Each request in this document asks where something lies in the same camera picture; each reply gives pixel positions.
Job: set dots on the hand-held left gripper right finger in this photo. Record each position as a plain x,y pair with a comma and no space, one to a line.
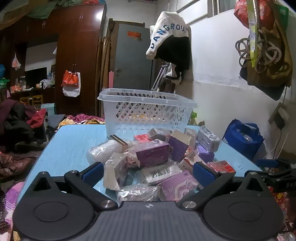
203,175

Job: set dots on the green plastic bag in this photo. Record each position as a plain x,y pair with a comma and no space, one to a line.
4,82

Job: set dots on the grey metal door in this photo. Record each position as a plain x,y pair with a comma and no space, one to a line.
131,60

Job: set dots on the wall power adapter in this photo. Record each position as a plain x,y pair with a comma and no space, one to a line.
279,115

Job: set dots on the folded metal rack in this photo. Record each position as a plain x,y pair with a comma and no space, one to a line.
159,77

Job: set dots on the red packet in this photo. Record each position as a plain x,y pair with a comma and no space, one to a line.
220,167

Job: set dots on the brown padded jacket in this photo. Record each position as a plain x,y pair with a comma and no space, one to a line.
13,163

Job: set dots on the plastic white label packet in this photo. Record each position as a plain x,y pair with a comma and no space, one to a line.
159,172

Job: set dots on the black hanging garment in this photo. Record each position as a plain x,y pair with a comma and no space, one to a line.
175,52

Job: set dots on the pink printed cloth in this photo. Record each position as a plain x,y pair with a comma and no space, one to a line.
11,204

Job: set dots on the white plastic lattice basket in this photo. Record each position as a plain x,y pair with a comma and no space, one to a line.
143,109

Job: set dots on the blue plastic bag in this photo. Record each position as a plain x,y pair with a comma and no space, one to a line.
1,70

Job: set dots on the pile of small packaged boxes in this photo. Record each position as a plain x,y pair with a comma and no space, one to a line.
161,160

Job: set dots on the metal rod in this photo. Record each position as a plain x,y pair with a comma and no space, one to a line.
187,6

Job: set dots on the white plastic bag on shelf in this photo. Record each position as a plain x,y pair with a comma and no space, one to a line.
47,82

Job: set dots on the olive brown hanging bag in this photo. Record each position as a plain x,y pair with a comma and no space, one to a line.
281,64

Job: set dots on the yellow crates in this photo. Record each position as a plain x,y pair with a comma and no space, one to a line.
32,100

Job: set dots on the blue fabric bag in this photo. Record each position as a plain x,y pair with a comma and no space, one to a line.
242,139

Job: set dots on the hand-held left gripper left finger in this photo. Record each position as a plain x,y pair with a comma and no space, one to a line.
92,174

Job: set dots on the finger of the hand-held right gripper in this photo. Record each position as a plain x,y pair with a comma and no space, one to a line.
267,163
272,176

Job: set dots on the dark wooden wardrobe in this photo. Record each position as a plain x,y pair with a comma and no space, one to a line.
78,46

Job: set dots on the white garment with blue letters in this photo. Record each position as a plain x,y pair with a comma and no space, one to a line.
168,23

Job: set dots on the window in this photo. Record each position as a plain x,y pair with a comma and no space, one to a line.
223,7

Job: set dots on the red patterned cloth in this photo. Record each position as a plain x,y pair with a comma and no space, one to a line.
285,208

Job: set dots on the green cloth on wardrobe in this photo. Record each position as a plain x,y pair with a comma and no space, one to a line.
60,4

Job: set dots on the floral yellow blanket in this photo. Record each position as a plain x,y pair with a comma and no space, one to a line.
81,119

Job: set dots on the wooden poles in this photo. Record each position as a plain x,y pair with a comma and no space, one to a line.
105,64

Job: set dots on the small white hanging plastic bag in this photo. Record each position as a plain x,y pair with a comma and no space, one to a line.
15,63

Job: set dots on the teal box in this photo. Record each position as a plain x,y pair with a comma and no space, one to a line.
48,109

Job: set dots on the pink flat stick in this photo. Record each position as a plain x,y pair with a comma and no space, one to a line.
111,79

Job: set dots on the pile of dark clothes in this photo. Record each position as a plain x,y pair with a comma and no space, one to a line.
16,125

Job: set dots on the orange and white plastic bag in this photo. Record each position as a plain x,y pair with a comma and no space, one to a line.
70,80

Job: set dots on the red garment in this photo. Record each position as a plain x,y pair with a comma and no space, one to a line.
37,118

